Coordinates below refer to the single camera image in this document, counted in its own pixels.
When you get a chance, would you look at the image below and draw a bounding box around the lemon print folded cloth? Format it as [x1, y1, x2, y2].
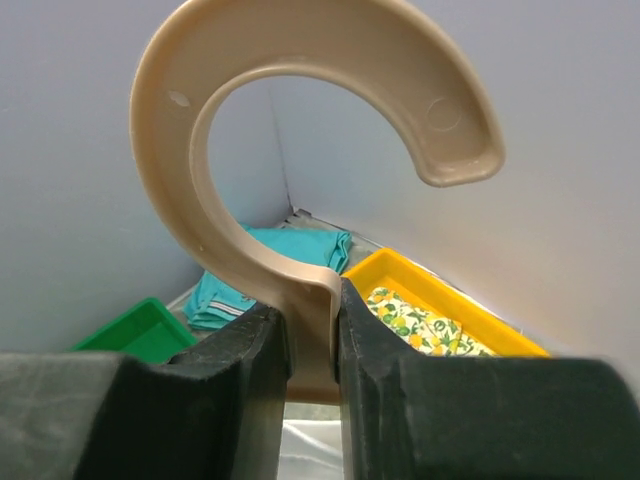
[366, 287, 496, 357]

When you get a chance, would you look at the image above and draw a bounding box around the beige hanger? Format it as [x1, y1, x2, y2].
[130, 1, 506, 404]

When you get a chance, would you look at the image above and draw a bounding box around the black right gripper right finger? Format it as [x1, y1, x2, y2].
[336, 281, 639, 479]

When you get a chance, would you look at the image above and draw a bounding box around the teal folded t-shirt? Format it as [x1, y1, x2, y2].
[183, 224, 352, 331]

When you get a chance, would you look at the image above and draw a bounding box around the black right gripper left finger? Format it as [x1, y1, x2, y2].
[1, 306, 290, 479]

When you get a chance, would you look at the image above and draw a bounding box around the yellow plastic tray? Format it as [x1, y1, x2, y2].
[342, 248, 550, 360]

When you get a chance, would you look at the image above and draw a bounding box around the white daisy print t-shirt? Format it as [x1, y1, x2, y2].
[277, 402, 344, 479]

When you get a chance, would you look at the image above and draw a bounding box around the green plastic tray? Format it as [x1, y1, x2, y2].
[70, 298, 198, 363]

